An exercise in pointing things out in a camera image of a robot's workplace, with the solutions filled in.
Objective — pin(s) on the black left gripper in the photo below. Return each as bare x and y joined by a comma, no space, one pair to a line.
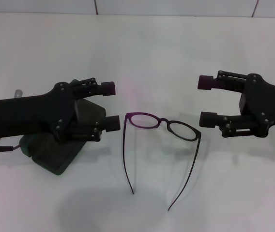
31,113

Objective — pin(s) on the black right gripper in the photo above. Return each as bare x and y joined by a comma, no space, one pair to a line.
273,104

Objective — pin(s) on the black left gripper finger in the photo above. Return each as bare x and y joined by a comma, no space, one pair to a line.
112,123
108,88

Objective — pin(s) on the black glasses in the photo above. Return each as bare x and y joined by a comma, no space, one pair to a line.
127,115

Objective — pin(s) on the green glasses case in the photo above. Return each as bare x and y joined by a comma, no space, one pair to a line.
55,157

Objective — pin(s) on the silver connector stub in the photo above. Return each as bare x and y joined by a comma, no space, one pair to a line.
19,93

